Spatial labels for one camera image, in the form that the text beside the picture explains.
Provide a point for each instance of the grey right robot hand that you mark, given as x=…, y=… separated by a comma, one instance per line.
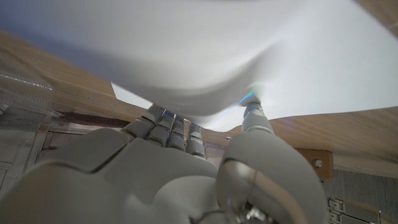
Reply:
x=140, y=183

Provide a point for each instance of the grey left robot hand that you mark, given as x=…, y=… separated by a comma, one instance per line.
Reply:
x=357, y=214

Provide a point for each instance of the white paper sheet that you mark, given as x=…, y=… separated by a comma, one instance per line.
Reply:
x=202, y=46

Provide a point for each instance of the brown block with holes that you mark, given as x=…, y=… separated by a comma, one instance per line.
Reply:
x=320, y=163

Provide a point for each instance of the clear plastic clamshell container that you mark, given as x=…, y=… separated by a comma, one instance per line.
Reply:
x=25, y=96

